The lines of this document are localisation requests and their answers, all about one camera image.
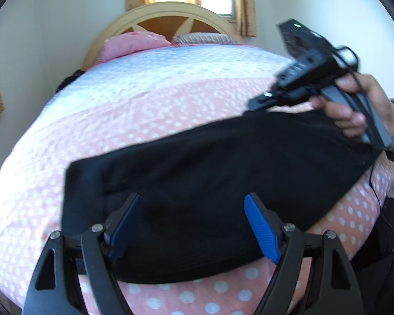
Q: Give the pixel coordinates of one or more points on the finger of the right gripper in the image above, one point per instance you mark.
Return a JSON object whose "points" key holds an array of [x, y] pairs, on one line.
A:
{"points": [[265, 100]]}

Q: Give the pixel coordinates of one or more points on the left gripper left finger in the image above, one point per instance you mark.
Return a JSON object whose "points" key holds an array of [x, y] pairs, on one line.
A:
{"points": [[55, 287]]}

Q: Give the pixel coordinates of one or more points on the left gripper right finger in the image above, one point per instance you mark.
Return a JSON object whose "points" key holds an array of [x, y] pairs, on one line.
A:
{"points": [[313, 274]]}

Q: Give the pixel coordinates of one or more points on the black pants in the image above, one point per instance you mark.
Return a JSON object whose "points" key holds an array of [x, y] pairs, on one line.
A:
{"points": [[193, 186]]}

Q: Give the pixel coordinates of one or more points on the person's right hand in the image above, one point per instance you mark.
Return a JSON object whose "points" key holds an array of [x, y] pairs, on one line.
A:
{"points": [[350, 118]]}

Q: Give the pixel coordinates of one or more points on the striped pillow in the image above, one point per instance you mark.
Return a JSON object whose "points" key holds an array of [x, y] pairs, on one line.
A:
{"points": [[200, 38]]}

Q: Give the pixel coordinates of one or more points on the yellow patterned curtain right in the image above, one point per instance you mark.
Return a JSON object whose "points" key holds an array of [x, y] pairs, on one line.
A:
{"points": [[245, 17]]}

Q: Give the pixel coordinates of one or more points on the cream wooden headboard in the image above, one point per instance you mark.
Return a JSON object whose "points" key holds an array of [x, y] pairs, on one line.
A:
{"points": [[169, 19]]}

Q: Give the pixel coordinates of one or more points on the pink blue dotted bedspread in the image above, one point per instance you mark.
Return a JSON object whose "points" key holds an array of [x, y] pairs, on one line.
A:
{"points": [[136, 98]]}

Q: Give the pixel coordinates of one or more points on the pink pillow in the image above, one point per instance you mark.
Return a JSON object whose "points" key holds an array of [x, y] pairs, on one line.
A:
{"points": [[129, 43]]}

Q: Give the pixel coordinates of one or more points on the black object beside bed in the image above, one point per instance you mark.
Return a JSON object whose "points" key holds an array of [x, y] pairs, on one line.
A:
{"points": [[70, 79]]}

